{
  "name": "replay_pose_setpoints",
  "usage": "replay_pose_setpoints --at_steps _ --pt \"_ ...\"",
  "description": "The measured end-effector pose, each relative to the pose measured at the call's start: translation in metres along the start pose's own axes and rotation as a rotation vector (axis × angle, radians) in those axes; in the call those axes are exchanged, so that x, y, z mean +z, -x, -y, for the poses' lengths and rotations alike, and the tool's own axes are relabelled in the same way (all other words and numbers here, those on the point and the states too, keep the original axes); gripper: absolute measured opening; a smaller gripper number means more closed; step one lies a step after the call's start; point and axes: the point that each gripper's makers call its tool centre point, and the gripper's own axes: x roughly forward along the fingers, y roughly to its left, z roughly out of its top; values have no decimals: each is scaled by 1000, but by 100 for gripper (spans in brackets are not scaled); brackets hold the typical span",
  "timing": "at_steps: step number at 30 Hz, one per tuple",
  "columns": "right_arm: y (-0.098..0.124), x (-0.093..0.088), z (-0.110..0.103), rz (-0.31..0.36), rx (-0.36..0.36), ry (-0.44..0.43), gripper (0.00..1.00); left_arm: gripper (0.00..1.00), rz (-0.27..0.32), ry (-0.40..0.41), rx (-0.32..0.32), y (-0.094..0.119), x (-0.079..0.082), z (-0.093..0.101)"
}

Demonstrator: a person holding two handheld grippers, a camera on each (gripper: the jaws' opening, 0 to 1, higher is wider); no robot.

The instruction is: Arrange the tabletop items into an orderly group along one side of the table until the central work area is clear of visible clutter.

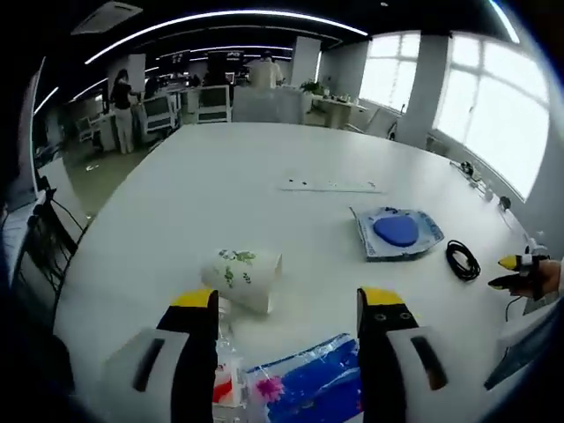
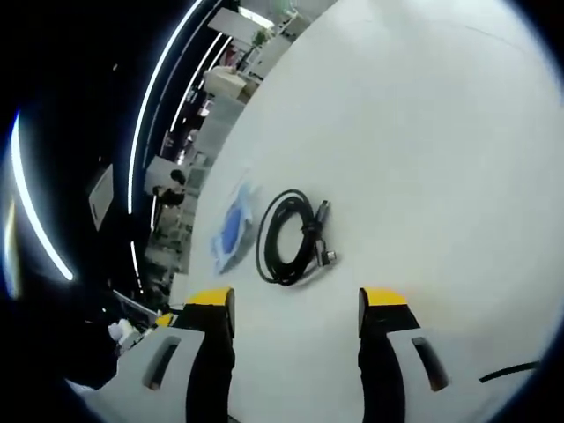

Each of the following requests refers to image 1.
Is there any black cable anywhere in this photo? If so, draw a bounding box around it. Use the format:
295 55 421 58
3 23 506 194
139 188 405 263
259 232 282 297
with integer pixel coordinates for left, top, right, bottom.
445 238 482 283

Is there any blue zip pouch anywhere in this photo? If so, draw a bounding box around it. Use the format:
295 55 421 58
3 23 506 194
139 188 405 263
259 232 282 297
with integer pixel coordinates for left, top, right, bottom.
241 332 365 423

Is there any white table cable panel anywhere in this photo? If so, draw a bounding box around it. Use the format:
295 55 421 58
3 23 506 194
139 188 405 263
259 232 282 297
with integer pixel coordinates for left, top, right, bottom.
278 177 383 195

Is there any white office chair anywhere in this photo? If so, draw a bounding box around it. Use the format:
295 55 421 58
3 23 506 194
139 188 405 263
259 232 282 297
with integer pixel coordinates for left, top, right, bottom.
142 93 178 134
196 84 234 125

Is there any clear plastic bottle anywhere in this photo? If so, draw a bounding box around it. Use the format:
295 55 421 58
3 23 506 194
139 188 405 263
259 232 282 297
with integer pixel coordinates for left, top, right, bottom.
212 296 249 405

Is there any ceiling air vent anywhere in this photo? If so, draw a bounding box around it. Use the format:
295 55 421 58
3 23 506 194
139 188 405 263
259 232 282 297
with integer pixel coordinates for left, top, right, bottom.
69 0 134 37

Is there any large window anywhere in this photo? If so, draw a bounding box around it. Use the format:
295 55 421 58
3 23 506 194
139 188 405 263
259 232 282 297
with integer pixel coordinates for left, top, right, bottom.
433 33 553 203
358 32 422 112

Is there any white floral cup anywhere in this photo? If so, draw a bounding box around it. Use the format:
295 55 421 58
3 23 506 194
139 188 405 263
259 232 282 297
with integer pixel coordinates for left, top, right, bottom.
200 247 284 315

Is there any blue-lid wet wipes pack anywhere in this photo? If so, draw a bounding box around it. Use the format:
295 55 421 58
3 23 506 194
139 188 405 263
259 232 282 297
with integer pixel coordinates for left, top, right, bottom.
349 205 444 263

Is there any ceiling light strip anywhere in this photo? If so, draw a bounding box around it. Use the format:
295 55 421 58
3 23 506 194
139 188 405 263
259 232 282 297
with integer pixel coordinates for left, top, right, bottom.
85 10 370 66

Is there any white table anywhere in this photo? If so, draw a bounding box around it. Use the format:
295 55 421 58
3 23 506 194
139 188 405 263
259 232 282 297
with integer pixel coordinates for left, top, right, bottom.
52 122 557 423

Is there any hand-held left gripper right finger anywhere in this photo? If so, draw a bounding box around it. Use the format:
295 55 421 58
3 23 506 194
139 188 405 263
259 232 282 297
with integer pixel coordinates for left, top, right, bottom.
355 286 457 423

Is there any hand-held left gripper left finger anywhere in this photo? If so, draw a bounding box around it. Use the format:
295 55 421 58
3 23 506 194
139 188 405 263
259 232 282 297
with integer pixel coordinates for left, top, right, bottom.
100 287 220 423

